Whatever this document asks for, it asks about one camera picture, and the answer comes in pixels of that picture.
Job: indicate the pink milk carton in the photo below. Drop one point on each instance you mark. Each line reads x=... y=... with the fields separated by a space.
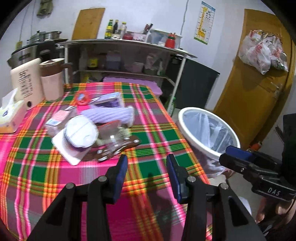
x=57 y=122

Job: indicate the black cloth cover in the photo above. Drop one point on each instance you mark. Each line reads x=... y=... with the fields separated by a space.
x=194 y=86

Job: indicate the steel steamer pots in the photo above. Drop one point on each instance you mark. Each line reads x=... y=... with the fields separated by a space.
x=41 y=36

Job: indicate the green glass bottle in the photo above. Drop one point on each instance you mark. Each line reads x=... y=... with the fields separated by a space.
x=109 y=30

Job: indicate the cream water dispenser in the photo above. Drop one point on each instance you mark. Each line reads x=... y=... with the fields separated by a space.
x=27 y=79

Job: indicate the white trash bin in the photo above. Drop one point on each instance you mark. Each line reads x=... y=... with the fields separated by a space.
x=208 y=136

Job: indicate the green hanging cloth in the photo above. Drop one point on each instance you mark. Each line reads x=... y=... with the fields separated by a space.
x=46 y=7

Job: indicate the metal shelf unit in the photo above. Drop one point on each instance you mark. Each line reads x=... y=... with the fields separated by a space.
x=97 y=59

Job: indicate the red jelly cup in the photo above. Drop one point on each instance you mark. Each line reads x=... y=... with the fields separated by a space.
x=82 y=98

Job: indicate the hanging plastic bags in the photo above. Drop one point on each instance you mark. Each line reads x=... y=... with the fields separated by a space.
x=263 y=50

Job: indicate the purple milk carton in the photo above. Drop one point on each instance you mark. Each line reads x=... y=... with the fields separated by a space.
x=110 y=100

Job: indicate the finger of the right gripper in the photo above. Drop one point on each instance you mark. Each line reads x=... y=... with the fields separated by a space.
x=240 y=164
x=238 y=154

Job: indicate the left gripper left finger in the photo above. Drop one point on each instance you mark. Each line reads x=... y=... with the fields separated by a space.
x=115 y=179

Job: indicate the white yogurt cup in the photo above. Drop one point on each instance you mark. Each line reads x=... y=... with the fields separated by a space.
x=80 y=132

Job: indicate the red thermos bottle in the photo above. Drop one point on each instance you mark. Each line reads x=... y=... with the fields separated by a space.
x=170 y=41

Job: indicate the clear plastic container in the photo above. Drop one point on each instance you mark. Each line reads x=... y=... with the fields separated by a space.
x=155 y=36

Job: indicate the green detergent bottle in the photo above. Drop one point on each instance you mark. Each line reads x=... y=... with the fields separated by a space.
x=171 y=108

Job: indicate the giraffe height chart poster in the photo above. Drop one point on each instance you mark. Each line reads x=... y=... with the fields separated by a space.
x=204 y=23

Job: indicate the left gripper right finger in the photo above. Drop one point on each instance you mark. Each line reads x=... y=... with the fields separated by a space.
x=178 y=177

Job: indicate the clear oil bottle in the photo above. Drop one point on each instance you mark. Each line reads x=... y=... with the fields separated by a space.
x=122 y=29

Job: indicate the purple foam net sleeve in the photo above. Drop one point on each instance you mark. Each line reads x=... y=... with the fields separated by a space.
x=103 y=115

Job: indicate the person right hand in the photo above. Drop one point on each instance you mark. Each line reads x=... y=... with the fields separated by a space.
x=285 y=210

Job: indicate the dark sauce bottle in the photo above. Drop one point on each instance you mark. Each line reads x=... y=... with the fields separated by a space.
x=115 y=27

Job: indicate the translucent trash bag liner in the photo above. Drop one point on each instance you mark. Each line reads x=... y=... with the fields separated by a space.
x=208 y=138

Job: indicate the wooden cutting board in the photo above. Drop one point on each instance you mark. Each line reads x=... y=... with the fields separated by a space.
x=87 y=24

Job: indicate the steel rice cooker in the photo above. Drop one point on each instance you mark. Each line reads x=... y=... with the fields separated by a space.
x=44 y=50

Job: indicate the plaid tablecloth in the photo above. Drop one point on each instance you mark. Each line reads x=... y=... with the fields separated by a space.
x=33 y=171

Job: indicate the white tissue box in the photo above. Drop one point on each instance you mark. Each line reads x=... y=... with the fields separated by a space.
x=12 y=113

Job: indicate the wooden door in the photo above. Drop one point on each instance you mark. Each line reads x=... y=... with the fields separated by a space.
x=251 y=102

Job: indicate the pink brown kettle jug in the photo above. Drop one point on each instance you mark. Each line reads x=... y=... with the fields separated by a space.
x=51 y=72

